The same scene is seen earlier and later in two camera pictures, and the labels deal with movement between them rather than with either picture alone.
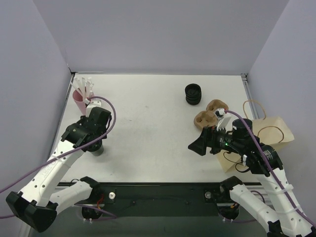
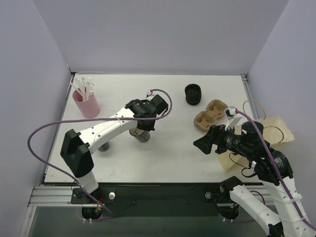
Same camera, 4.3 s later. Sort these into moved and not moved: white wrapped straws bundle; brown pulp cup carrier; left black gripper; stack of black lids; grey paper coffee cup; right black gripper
Moved: left black gripper; grey paper coffee cup
Not moved: stack of black lids; right black gripper; brown pulp cup carrier; white wrapped straws bundle
